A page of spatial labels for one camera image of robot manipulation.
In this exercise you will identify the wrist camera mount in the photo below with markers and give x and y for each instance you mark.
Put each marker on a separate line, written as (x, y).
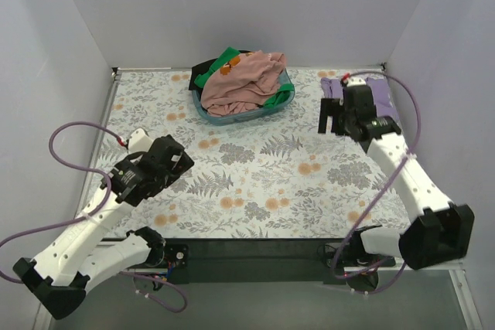
(138, 141)
(348, 80)

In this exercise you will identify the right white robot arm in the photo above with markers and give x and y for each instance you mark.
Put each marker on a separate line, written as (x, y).
(439, 230)

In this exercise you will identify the purple t shirt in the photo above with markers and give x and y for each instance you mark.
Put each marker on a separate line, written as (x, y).
(379, 87)

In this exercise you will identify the black t shirt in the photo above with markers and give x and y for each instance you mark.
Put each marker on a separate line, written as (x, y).
(204, 70)

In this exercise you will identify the pink t shirt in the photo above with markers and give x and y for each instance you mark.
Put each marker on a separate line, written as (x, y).
(247, 82)

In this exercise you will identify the green t shirt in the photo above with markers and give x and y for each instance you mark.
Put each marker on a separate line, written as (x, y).
(228, 54)

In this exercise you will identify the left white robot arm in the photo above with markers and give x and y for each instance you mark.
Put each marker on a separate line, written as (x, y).
(64, 273)

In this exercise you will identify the teal plastic basket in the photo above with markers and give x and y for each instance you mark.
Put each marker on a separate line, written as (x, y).
(241, 117)

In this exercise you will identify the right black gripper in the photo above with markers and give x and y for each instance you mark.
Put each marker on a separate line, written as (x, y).
(336, 116)

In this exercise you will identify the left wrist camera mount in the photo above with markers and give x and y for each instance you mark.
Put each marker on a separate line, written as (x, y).
(138, 141)

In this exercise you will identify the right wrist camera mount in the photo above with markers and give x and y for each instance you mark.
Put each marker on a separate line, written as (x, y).
(348, 80)

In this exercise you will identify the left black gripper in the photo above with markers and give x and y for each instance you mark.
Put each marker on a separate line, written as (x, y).
(178, 158)

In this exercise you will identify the aluminium frame rail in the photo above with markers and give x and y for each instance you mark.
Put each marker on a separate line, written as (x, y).
(448, 265)

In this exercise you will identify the floral table mat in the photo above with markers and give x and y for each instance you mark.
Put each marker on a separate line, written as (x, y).
(272, 177)

